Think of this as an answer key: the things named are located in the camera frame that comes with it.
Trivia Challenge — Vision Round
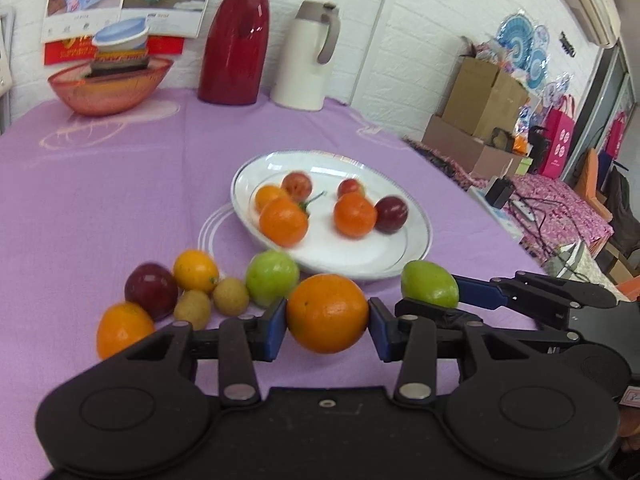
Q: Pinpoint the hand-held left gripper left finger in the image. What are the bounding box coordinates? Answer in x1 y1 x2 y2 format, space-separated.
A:
122 297 288 408

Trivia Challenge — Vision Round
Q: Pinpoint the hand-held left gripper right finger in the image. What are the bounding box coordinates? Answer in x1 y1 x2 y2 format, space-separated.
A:
367 297 521 408

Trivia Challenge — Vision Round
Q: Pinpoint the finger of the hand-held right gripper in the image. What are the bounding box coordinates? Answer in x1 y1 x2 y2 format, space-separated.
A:
450 271 621 331
395 297 581 348

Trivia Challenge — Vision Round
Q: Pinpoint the green jujube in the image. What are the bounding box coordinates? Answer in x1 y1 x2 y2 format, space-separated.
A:
401 260 460 309
245 250 301 309

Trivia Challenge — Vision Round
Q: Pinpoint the orange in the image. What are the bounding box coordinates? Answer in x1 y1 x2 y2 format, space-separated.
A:
96 301 157 361
258 196 309 248
333 192 378 239
286 273 371 354

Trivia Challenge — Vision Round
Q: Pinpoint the brown longan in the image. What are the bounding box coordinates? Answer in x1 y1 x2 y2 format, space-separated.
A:
173 290 212 331
212 277 250 317

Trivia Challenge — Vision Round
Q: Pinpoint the white plate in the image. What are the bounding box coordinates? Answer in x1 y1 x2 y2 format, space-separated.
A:
230 149 433 283

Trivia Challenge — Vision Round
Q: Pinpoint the small yellow-orange citrus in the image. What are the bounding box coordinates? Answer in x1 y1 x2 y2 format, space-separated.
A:
173 250 220 294
255 185 288 213

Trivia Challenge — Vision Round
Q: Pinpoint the dark red plum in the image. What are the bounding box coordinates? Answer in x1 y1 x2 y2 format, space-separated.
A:
374 196 410 235
124 262 179 322

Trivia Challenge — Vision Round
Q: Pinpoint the pink-red plum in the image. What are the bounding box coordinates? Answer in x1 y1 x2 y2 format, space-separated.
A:
281 171 314 201

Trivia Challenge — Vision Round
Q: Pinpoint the small red tomato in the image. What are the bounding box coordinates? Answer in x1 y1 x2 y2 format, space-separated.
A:
336 178 367 201

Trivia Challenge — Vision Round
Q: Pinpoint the white power strip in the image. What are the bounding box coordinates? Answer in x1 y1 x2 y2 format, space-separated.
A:
467 187 538 241

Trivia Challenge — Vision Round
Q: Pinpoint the black power adapter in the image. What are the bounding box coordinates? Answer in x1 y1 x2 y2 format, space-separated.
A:
485 176 515 209

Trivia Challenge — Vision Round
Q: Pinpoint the patterned cloth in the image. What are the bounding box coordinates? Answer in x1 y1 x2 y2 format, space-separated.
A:
405 135 613 266

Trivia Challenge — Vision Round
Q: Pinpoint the dark jacket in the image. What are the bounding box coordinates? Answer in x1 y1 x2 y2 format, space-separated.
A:
602 165 640 261

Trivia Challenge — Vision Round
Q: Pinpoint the flat cardboard box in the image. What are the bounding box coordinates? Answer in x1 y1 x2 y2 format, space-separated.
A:
421 114 523 180

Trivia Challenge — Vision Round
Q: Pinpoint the orange chair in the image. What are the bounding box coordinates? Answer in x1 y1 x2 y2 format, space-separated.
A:
572 147 613 221

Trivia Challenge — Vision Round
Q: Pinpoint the pink gift bag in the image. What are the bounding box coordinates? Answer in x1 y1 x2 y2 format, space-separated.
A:
542 95 577 180

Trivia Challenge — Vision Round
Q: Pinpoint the tall cardboard box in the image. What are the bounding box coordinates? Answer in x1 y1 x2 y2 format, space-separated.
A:
440 37 531 143

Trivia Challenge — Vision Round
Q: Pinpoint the purple tablecloth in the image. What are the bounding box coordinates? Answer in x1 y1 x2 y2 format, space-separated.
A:
0 85 551 480

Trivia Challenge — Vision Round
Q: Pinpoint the white thermos jug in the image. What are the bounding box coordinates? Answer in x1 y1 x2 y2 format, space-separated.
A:
271 1 341 112

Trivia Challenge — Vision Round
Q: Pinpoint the red translucent bowl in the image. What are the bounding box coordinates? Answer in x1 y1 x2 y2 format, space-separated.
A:
47 56 175 117

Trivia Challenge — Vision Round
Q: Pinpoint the red thermos jug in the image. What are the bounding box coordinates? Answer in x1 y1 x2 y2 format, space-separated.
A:
197 0 272 107

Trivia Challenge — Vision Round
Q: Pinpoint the dark patterned bowl stack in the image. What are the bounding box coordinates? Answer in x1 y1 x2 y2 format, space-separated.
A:
90 50 153 79

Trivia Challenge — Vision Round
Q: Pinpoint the blue-lidded bowl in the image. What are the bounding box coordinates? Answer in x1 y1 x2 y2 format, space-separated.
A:
91 17 151 53

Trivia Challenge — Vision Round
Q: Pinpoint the blue patterned wall decoration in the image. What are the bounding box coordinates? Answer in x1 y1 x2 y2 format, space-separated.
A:
492 10 551 91

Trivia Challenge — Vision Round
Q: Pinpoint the red wall hanging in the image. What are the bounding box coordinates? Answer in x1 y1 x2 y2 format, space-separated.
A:
44 34 185 66

